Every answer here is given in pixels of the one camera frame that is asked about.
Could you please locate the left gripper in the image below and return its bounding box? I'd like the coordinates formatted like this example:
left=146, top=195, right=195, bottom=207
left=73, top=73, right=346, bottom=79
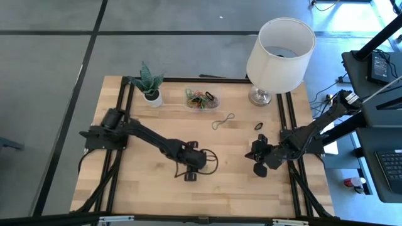
left=174, top=141, right=208, bottom=182

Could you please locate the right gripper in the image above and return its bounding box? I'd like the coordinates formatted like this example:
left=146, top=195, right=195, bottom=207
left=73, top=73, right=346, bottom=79
left=244, top=134, right=285, bottom=178

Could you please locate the grey rubber band top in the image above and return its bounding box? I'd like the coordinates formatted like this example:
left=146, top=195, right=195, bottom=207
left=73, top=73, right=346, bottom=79
left=210, top=112, right=236, bottom=131

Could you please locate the yellow rubber band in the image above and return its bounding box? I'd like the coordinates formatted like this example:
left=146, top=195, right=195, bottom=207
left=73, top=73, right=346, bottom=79
left=187, top=97, right=207, bottom=107

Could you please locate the clear plastic bin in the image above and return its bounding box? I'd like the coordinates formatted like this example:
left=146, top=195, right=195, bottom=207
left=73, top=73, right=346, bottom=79
left=183, top=86, right=222, bottom=114

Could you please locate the snake plant in white pot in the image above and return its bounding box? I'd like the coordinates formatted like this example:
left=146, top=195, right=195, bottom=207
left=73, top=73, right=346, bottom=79
left=127, top=61, right=165, bottom=109

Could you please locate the table lamp white shade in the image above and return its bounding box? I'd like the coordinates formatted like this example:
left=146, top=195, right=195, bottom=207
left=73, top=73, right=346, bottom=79
left=246, top=17, right=317, bottom=107

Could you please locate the red white bottle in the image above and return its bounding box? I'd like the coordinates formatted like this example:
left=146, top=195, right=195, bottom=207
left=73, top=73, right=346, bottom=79
left=343, top=176, right=367, bottom=189

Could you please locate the black desk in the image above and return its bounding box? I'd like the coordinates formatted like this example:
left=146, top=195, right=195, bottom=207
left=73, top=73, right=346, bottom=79
left=341, top=49, right=402, bottom=204

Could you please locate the black keyboard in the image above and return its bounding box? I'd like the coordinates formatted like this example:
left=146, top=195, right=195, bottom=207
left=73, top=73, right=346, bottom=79
left=374, top=149, right=402, bottom=195

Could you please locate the black power adapter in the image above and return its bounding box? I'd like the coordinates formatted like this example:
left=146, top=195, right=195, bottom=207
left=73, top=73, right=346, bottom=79
left=367, top=51, right=394, bottom=85

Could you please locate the black diagonal pole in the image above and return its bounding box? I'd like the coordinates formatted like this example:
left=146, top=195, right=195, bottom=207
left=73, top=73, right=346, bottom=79
left=353, top=14, right=402, bottom=61

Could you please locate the dark chair base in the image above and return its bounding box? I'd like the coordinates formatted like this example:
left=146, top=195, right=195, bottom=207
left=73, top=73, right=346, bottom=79
left=0, top=135, right=25, bottom=152

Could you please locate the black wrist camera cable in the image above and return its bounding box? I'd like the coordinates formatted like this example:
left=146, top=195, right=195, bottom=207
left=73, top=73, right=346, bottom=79
left=173, top=148, right=220, bottom=179

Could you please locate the silver aluminium bracket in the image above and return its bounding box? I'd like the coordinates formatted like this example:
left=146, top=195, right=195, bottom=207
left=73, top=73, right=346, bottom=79
left=271, top=218, right=310, bottom=226
left=98, top=215, right=135, bottom=224

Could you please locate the black aluminium rig frame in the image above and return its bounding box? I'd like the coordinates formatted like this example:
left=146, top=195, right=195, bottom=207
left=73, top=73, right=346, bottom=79
left=0, top=74, right=402, bottom=226

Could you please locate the black floor cable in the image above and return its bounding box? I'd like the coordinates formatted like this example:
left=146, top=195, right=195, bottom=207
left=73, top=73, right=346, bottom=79
left=308, top=72, right=348, bottom=114

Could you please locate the white cable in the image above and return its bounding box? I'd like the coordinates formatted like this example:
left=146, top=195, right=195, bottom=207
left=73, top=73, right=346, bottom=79
left=361, top=74, right=402, bottom=105

